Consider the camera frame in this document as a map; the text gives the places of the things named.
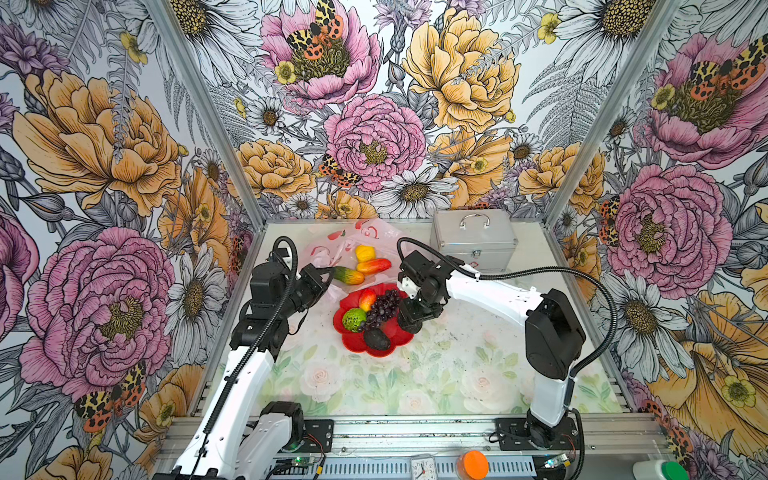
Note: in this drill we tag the red chili pepper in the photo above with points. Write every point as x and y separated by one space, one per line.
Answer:
373 266

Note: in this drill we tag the pink plastic bag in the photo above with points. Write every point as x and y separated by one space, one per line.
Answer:
338 248

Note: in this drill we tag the aluminium corner post left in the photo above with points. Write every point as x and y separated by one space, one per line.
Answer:
171 34

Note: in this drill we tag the dark avocado front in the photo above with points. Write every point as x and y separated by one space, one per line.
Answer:
377 340

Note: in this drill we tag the aluminium corner post right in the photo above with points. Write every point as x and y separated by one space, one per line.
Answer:
659 20

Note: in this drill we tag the red yellow peach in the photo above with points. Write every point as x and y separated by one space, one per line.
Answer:
367 299

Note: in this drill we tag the silver metal case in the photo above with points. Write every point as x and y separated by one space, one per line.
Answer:
483 239

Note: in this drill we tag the green capped white bottle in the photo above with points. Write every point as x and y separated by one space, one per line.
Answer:
659 470

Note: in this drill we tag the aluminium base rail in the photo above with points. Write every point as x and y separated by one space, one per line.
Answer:
584 446

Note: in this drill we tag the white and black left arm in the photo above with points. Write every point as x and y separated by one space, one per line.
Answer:
222 447

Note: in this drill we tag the small white timer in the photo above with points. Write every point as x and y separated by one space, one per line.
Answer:
423 467

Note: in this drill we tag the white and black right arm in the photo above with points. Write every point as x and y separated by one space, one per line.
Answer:
546 324

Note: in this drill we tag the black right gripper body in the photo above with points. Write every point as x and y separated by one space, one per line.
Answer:
422 307

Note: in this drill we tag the aluminium corner post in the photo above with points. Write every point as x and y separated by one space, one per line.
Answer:
171 34
659 20

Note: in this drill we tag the dark grape bunch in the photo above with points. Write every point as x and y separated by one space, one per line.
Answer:
385 308

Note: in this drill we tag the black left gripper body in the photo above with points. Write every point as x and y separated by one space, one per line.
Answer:
307 289

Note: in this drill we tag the green spiky round fruit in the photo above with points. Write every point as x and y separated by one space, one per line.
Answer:
354 320

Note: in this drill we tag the orange round button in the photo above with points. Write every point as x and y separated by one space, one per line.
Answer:
472 465

